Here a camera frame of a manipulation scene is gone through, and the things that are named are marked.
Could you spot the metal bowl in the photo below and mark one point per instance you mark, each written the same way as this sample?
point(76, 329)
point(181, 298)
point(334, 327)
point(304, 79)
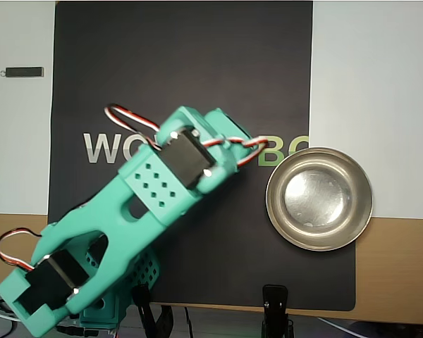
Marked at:
point(319, 199)

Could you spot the white paper sheet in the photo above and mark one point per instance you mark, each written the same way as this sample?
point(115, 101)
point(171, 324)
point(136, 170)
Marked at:
point(17, 141)
point(373, 88)

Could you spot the black mat with WOWROBO print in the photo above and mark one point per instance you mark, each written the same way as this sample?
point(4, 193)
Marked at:
point(197, 70)

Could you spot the black USB stick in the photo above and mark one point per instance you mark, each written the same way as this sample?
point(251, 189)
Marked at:
point(23, 72)

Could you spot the black table clamp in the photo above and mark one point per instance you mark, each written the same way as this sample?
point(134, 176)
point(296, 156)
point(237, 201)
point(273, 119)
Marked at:
point(144, 310)

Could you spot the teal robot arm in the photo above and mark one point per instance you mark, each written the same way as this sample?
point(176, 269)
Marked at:
point(151, 183)

